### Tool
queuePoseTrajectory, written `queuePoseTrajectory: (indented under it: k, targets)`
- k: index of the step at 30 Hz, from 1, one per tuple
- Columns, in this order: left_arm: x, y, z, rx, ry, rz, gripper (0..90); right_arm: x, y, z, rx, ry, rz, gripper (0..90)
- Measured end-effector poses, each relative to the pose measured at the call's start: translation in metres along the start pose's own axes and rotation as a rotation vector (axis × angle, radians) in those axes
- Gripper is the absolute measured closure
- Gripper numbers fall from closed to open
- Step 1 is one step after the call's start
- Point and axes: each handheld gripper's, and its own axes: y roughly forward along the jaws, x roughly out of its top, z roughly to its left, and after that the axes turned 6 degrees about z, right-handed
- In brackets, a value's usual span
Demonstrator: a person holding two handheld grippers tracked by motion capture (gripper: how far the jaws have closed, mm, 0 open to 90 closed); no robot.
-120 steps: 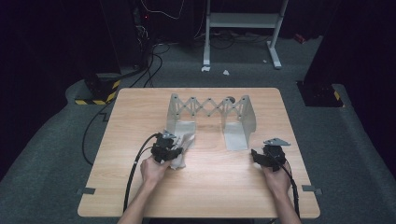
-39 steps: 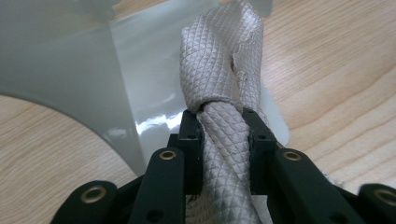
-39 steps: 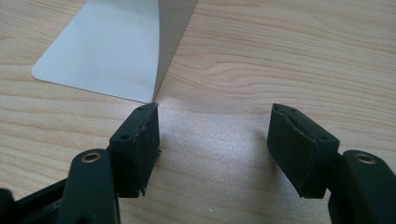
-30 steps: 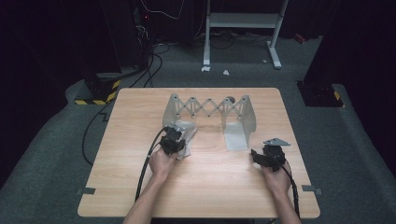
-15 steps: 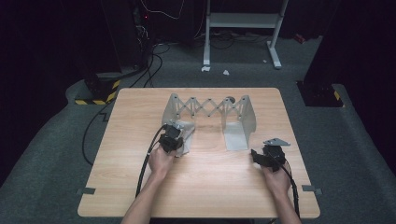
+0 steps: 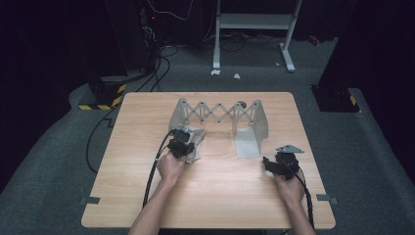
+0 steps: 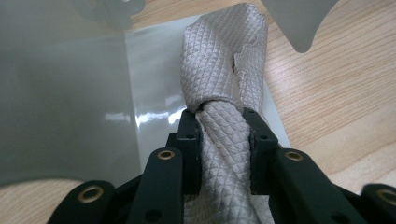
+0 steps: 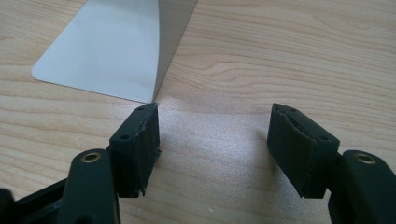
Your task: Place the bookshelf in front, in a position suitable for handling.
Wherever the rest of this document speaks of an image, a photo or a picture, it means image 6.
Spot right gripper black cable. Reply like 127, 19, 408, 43
287, 164, 315, 229

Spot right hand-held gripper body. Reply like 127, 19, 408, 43
273, 145, 305, 181

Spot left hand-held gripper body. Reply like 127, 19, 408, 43
167, 126, 197, 160

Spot person's left hand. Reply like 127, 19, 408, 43
156, 151, 188, 188

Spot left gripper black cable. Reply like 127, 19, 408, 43
142, 129, 177, 209

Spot grey tape strip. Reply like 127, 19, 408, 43
315, 193, 339, 206
79, 196, 101, 206

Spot person's right hand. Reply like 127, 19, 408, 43
273, 172, 305, 211

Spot dark equipment rack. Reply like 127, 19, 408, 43
104, 0, 160, 73

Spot thin white hanging cable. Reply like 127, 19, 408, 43
146, 0, 194, 22

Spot black floor cable bundle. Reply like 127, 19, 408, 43
135, 44, 179, 93

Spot black yellow striped stand base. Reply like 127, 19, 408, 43
310, 84, 362, 114
77, 76, 127, 112

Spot white metal stand frame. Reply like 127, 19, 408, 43
212, 0, 302, 73

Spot tangled cables under stand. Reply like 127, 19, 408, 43
204, 30, 285, 53

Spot long black floor cable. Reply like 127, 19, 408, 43
85, 103, 123, 174

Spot grey metal expandable rack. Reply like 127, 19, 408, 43
167, 97, 269, 160

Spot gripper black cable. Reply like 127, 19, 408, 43
142, 129, 177, 209
287, 164, 315, 229

